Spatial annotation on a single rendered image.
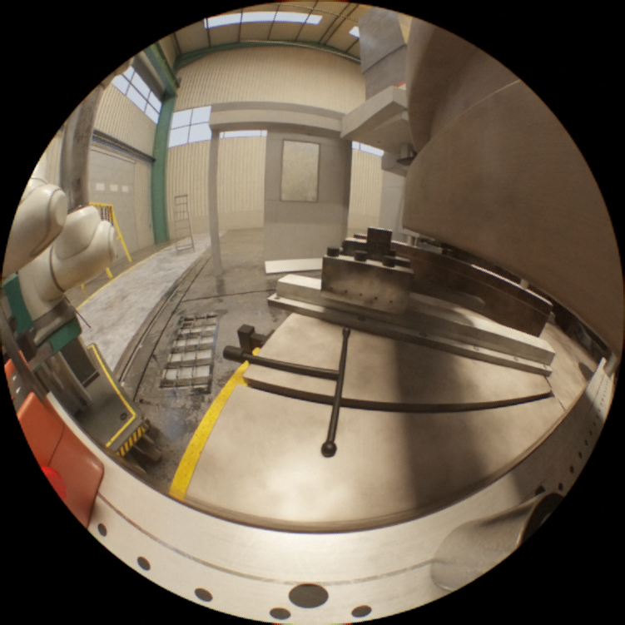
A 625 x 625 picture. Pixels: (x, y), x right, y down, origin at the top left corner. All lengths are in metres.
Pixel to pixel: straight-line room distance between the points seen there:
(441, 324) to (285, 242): 2.47
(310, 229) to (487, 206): 2.88
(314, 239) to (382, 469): 2.97
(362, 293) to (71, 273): 1.11
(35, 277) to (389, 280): 1.29
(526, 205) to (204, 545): 0.44
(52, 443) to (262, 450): 0.52
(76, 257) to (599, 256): 0.84
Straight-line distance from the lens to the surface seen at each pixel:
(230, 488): 0.60
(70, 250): 0.64
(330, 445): 0.56
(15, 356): 0.21
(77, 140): 0.69
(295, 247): 3.04
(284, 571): 0.20
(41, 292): 0.72
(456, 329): 1.14
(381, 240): 0.99
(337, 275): 0.94
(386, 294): 0.92
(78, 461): 0.26
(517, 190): 0.29
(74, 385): 1.04
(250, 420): 0.66
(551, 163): 0.27
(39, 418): 0.22
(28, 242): 0.40
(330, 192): 3.19
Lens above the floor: 0.88
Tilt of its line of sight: 29 degrees down
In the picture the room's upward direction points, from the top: 3 degrees clockwise
